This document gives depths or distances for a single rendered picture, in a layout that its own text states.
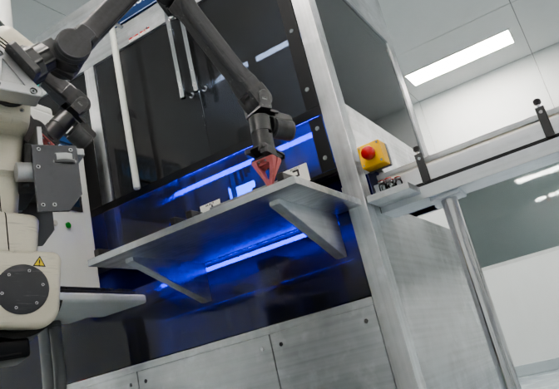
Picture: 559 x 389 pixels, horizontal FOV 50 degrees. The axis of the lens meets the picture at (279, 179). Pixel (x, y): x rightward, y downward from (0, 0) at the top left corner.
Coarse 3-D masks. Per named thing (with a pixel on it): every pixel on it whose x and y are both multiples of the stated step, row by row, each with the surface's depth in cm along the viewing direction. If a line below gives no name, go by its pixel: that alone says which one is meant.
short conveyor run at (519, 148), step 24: (528, 120) 170; (552, 120) 164; (480, 144) 182; (504, 144) 170; (528, 144) 166; (552, 144) 163; (408, 168) 185; (432, 168) 179; (456, 168) 175; (480, 168) 172; (504, 168) 168; (528, 168) 172; (432, 192) 178
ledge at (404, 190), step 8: (400, 184) 172; (408, 184) 171; (384, 192) 174; (392, 192) 172; (400, 192) 173; (408, 192) 175; (416, 192) 177; (368, 200) 176; (376, 200) 176; (384, 200) 178; (392, 200) 180; (400, 200) 182
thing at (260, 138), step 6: (258, 132) 159; (264, 132) 159; (270, 132) 161; (252, 138) 160; (258, 138) 158; (264, 138) 158; (270, 138) 159; (258, 144) 158; (264, 144) 154; (270, 144) 158; (246, 150) 156; (252, 150) 156; (276, 150) 158; (252, 156) 158; (258, 156) 159; (282, 156) 161
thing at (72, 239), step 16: (32, 112) 216; (48, 112) 226; (64, 144) 225; (80, 176) 227; (80, 208) 221; (64, 224) 211; (80, 224) 218; (48, 240) 202; (64, 240) 209; (80, 240) 215; (64, 256) 206; (80, 256) 213; (64, 272) 204; (80, 272) 210; (96, 272) 217; (64, 320) 210
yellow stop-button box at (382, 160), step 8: (368, 144) 178; (376, 144) 177; (384, 144) 181; (360, 152) 179; (376, 152) 176; (384, 152) 178; (360, 160) 179; (368, 160) 177; (376, 160) 176; (384, 160) 175; (368, 168) 178; (376, 168) 180; (384, 168) 181
